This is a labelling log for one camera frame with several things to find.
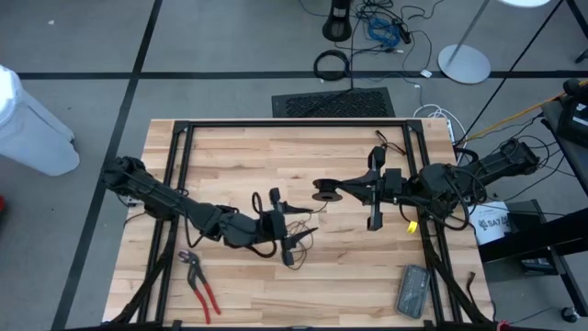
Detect black floor cable tangle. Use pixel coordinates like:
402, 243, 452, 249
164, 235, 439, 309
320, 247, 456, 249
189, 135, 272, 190
298, 0, 447, 74

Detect thin dark cord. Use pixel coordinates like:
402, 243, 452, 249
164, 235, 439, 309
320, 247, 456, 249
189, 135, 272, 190
287, 201, 330, 271

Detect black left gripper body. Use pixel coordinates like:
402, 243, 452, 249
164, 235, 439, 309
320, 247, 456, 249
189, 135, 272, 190
220, 187, 298, 267

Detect black caster wheel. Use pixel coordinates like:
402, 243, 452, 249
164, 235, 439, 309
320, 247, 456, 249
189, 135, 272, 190
560, 305, 581, 324

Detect white plastic bin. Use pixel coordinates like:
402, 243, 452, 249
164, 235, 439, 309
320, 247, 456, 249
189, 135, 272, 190
0, 63, 82, 177

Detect dark cable with plug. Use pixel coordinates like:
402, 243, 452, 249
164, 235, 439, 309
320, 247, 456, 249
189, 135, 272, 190
465, 270, 500, 323

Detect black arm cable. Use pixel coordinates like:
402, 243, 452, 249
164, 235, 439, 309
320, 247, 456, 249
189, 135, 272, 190
181, 188, 279, 259
397, 165, 488, 232

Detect black equipment cart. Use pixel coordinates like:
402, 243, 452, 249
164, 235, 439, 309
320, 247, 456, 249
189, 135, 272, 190
477, 77, 588, 318

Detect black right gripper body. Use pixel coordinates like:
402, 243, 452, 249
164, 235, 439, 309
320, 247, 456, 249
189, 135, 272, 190
366, 145, 409, 232

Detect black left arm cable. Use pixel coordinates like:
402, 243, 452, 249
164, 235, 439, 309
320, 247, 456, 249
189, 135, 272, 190
181, 188, 279, 259

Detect red-handled pliers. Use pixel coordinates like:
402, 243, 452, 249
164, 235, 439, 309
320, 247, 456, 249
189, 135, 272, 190
177, 248, 222, 325

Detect black perforated floor mat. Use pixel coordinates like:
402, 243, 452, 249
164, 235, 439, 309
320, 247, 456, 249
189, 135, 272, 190
271, 86, 397, 119

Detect black stand leg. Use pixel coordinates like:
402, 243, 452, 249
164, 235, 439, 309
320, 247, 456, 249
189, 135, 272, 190
565, 0, 588, 64

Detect white round lamp head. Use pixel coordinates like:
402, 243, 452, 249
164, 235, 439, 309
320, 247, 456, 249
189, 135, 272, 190
498, 0, 552, 9

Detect thin black diagonal pole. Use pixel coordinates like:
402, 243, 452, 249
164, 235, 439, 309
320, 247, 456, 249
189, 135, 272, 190
457, 0, 565, 140

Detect black stand base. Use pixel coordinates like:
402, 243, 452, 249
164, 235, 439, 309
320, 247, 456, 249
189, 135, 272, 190
322, 0, 354, 43

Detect blue coiled cable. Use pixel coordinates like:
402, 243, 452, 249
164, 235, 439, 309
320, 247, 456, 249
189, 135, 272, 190
366, 17, 403, 49

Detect black power strip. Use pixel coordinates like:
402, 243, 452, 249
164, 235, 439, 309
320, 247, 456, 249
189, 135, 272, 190
392, 17, 413, 46

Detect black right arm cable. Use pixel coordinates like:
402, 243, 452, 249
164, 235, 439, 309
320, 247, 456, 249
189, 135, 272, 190
397, 165, 488, 232

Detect black-framed eyeglasses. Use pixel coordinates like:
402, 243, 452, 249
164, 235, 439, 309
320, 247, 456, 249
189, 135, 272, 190
374, 130, 409, 155

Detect coiled black floor cable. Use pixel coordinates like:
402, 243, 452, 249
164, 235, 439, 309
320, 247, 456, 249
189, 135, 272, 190
312, 49, 353, 83

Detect white cable bundle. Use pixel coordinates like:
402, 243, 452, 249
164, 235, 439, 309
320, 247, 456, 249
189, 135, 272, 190
413, 104, 466, 148

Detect black aluminium table frame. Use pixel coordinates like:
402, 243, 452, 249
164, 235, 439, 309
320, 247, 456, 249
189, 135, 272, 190
103, 118, 495, 331

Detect black device white label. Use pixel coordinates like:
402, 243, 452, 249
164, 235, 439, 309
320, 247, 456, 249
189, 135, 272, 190
558, 77, 588, 148

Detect yellow cable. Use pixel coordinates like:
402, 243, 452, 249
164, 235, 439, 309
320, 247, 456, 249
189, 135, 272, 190
463, 80, 588, 142

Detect silver round-base floor stand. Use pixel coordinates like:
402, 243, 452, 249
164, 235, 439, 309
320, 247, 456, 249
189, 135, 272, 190
436, 0, 492, 86

